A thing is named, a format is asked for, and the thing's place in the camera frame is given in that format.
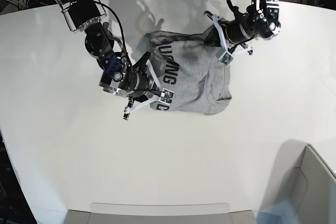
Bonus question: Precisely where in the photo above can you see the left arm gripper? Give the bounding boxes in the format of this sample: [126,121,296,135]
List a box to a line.
[204,12,254,54]

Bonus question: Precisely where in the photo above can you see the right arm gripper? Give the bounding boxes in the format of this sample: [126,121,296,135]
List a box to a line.
[122,52,163,120]

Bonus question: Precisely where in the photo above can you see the grey T-shirt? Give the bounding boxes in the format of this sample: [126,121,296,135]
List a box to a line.
[148,26,232,115]

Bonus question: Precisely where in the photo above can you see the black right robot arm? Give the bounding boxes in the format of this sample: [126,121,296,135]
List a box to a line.
[55,0,169,120]

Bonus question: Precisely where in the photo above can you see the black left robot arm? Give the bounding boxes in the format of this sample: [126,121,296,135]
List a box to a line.
[204,0,281,55]

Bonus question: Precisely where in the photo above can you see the beige storage bin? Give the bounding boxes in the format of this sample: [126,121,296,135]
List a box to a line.
[276,145,335,223]

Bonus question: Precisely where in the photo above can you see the blue translucent object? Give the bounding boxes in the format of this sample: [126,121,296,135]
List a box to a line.
[254,200,299,224]

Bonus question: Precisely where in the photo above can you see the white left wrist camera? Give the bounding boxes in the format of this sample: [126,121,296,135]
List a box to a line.
[218,51,234,67]

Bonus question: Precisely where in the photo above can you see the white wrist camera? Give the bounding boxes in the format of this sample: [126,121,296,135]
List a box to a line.
[218,51,234,67]
[158,88,174,105]

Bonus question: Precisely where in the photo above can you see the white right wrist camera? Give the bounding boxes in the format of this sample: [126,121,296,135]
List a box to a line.
[158,88,174,105]

